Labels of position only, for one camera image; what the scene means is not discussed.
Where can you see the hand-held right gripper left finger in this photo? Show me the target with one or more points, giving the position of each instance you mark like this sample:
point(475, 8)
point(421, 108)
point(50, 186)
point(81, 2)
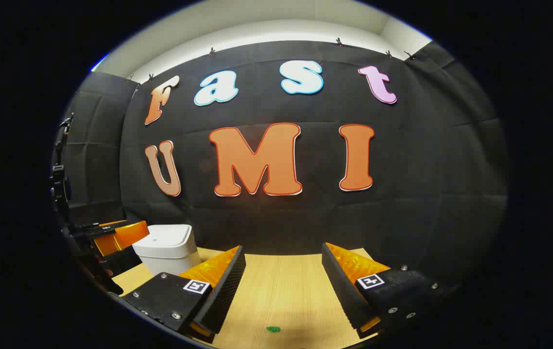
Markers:
point(223, 291)

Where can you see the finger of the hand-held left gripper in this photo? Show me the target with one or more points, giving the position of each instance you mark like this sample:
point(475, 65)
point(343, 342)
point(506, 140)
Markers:
point(123, 235)

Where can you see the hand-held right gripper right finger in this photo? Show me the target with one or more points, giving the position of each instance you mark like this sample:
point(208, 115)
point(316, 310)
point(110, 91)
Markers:
point(341, 286)

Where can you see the white desktop garbage bin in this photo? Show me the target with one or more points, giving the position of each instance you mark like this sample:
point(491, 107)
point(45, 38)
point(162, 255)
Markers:
point(165, 247)

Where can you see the green paper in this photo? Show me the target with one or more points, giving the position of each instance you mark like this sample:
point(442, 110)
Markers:
point(273, 329)

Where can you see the wooden desktop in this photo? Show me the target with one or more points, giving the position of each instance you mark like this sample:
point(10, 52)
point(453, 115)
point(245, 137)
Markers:
point(281, 286)

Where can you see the black backdrop cloth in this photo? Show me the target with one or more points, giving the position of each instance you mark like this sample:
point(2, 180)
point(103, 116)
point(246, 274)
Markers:
point(305, 218)

